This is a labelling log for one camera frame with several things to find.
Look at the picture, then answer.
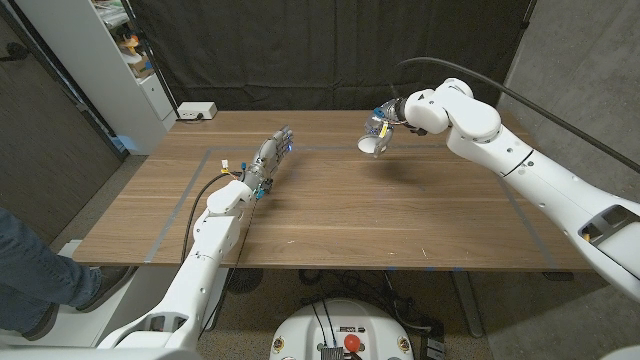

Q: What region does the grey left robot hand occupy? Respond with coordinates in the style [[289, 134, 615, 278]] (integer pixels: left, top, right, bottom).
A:
[[242, 124, 295, 194]]

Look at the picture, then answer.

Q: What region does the black round ribbed disc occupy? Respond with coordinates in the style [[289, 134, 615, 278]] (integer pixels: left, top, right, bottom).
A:
[[225, 268, 265, 295]]

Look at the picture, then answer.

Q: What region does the grey table leg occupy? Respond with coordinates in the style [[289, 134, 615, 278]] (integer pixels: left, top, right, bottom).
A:
[[451, 269, 485, 339], [202, 268, 230, 332]]

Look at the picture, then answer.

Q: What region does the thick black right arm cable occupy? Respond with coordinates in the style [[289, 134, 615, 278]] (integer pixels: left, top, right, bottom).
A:
[[389, 55, 640, 175]]

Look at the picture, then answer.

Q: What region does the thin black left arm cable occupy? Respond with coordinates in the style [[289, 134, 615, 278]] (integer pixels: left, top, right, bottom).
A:
[[197, 195, 259, 342]]

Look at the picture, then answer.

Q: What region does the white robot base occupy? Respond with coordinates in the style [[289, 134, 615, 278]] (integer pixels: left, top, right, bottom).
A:
[[269, 298, 415, 360]]

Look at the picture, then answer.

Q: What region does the white shelf cabinet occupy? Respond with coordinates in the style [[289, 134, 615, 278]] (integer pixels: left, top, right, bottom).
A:
[[14, 0, 179, 156]]

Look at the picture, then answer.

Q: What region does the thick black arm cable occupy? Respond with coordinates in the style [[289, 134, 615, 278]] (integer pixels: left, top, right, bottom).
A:
[[389, 55, 640, 175], [180, 170, 245, 266]]

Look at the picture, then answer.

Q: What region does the black backdrop stand pole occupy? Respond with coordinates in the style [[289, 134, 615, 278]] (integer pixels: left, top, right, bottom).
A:
[[121, 0, 181, 119]]

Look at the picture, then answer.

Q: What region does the cardboard box on shelf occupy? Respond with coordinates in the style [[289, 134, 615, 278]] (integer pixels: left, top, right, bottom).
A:
[[130, 54, 155, 80]]

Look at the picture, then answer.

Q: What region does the orange yellow toy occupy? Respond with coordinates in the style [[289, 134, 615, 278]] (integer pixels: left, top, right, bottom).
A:
[[118, 33, 142, 55]]

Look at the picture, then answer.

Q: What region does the dark grey shoe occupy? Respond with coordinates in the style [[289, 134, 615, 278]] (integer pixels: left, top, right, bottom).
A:
[[74, 265, 139, 314], [22, 302, 61, 342]]

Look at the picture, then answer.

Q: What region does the black curtain backdrop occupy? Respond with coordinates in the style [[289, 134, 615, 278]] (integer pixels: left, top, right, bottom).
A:
[[119, 0, 539, 112]]

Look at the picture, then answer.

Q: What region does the person's leg in jeans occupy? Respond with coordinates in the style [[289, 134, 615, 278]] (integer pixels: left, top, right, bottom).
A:
[[0, 204, 104, 336]]

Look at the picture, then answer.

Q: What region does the clear plastic bag pile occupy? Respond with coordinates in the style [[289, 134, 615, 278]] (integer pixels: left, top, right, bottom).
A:
[[94, 0, 131, 29]]

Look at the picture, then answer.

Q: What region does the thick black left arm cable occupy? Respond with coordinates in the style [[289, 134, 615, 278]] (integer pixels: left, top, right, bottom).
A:
[[180, 170, 245, 266]]

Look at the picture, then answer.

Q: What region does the grey tape outline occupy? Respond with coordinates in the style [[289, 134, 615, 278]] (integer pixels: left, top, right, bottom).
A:
[[144, 144, 561, 271]]

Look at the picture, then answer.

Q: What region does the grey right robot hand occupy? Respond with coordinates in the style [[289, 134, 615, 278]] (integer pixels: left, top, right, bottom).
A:
[[362, 97, 409, 159]]

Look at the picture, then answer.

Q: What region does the white power strip box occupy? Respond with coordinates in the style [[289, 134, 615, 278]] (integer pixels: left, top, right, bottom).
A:
[[177, 101, 219, 121]]

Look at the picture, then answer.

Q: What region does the white round jar lid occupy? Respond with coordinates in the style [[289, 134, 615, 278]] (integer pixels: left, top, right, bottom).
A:
[[357, 135, 384, 155]]

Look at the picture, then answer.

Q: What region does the black door handle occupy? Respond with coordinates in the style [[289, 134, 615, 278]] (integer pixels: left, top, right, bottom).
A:
[[0, 42, 30, 62]]

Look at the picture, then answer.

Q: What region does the black floor cable bundle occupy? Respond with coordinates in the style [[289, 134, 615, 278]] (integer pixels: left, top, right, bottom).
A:
[[298, 269, 446, 334]]

